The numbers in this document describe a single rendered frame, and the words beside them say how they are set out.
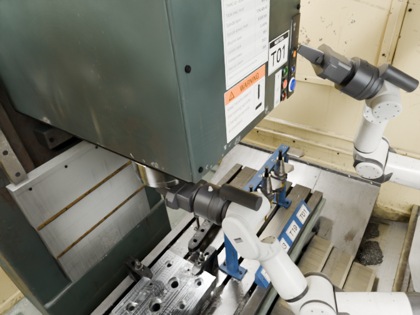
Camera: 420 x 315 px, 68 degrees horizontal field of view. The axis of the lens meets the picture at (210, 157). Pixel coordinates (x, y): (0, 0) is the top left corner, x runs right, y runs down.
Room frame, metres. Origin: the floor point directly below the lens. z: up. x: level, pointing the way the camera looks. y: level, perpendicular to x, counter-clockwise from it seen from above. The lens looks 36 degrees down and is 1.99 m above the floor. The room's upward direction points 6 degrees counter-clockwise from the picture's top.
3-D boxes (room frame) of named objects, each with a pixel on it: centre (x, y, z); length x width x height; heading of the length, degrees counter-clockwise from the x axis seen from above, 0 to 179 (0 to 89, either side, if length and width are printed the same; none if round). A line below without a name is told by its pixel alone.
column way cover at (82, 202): (0.92, 0.46, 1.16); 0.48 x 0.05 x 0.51; 141
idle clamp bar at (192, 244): (0.91, 0.05, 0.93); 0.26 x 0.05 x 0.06; 146
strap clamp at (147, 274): (0.71, 0.31, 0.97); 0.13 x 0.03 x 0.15; 51
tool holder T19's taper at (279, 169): (0.90, -0.26, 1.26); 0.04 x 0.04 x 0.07
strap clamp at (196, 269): (0.71, 0.06, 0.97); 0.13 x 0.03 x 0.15; 141
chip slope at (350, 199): (1.15, -0.29, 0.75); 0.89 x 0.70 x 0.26; 51
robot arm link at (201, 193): (0.58, 0.04, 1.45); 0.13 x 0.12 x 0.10; 141
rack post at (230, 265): (0.72, -0.04, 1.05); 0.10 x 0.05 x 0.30; 51
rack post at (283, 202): (1.07, -0.32, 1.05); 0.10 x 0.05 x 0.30; 51
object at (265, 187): (0.82, -0.19, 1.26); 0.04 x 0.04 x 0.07
